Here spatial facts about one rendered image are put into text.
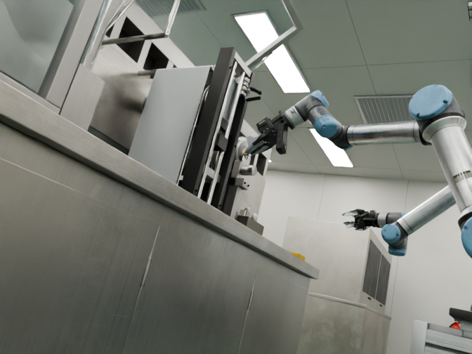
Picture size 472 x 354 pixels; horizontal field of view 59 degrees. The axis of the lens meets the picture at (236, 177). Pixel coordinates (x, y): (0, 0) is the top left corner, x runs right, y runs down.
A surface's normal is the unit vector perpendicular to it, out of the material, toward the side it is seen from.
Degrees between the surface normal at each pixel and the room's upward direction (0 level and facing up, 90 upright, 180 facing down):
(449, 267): 90
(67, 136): 90
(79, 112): 90
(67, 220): 90
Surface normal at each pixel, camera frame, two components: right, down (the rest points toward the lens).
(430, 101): -0.66, -0.47
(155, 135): -0.44, -0.35
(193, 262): 0.86, 0.07
